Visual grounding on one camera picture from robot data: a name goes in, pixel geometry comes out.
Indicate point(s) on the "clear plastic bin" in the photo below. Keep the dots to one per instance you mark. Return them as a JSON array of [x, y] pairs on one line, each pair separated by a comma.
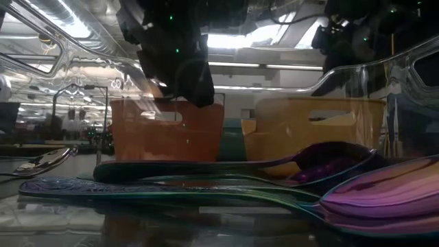
[[260, 89]]

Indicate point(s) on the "orange plastic bin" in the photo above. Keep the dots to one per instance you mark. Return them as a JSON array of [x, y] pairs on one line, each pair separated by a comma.
[[154, 144]]

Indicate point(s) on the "ceiling light fixture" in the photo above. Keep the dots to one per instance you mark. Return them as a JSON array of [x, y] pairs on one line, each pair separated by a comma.
[[295, 67]]

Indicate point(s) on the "background work table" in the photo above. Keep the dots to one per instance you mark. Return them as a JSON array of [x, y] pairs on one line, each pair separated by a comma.
[[51, 147]]

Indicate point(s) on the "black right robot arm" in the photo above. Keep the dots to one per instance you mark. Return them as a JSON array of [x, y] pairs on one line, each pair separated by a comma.
[[384, 20]]

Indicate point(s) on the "yellow plastic bin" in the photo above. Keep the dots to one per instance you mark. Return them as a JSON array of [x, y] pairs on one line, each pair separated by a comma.
[[281, 137]]

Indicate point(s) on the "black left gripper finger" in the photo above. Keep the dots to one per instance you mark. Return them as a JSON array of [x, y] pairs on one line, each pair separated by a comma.
[[195, 85]]

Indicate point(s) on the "dark background box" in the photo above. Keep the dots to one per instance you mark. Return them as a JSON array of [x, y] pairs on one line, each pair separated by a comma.
[[10, 116]]

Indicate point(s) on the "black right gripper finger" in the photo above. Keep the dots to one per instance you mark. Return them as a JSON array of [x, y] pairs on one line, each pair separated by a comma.
[[331, 80]]

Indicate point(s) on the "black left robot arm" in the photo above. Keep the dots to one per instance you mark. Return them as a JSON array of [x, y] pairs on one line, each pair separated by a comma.
[[164, 20]]

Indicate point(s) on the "teal plastic bin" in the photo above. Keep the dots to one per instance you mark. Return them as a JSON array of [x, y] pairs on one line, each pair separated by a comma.
[[231, 144]]

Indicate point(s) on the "iridescent rainbow spoon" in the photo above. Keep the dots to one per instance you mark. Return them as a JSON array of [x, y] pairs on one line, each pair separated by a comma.
[[223, 178], [336, 154], [394, 192]]

